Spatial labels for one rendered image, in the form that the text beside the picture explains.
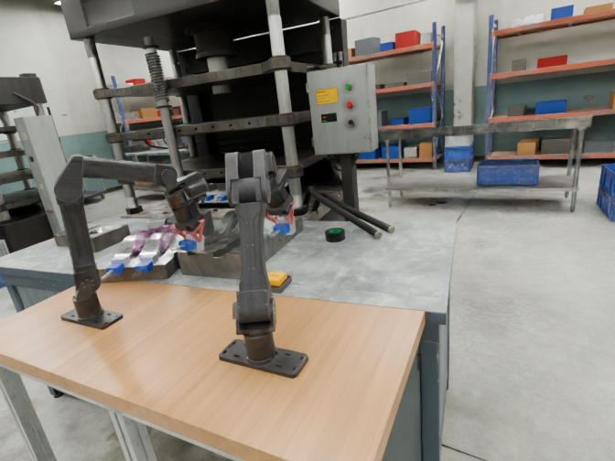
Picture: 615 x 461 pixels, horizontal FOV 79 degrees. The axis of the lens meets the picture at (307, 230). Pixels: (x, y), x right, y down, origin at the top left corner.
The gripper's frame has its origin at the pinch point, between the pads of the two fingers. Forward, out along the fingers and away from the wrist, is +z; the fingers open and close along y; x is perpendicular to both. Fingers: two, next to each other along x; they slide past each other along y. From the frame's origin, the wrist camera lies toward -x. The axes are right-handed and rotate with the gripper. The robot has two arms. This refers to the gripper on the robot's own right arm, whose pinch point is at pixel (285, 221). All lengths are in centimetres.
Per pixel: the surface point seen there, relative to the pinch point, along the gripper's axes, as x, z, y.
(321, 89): -84, -4, 8
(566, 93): -555, 289, -197
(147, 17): -90, -49, 89
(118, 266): 26, -4, 53
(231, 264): 17.8, 1.9, 14.1
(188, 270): 19.3, 4.8, 32.8
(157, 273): 23.1, 2.3, 42.2
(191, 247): 16.6, -4.8, 26.8
